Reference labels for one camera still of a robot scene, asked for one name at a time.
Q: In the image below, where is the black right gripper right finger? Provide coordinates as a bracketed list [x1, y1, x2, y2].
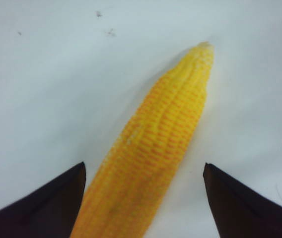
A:
[203, 163, 282, 238]

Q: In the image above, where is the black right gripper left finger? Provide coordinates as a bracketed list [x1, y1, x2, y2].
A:
[0, 162, 86, 238]

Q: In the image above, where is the yellow corn cob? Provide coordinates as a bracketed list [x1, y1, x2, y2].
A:
[71, 42, 214, 238]

